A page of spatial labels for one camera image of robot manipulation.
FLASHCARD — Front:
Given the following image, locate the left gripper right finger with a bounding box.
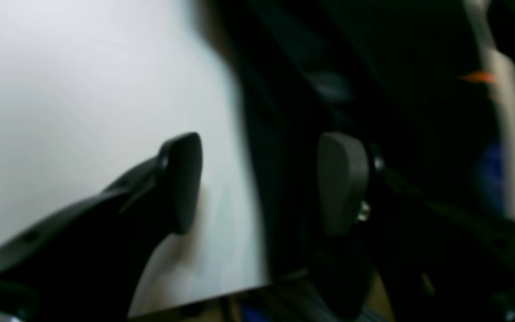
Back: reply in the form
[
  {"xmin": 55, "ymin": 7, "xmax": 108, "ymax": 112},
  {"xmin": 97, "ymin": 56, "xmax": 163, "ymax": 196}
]
[{"xmin": 317, "ymin": 132, "xmax": 515, "ymax": 322}]

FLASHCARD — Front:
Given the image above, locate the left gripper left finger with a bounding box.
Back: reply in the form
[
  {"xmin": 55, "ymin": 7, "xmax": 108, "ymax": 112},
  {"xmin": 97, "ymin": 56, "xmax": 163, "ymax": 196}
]
[{"xmin": 0, "ymin": 132, "xmax": 203, "ymax": 322}]

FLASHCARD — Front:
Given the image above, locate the black T-shirt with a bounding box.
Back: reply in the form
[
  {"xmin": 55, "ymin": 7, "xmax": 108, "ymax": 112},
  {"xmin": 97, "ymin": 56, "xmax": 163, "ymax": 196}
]
[{"xmin": 200, "ymin": 0, "xmax": 506, "ymax": 279}]

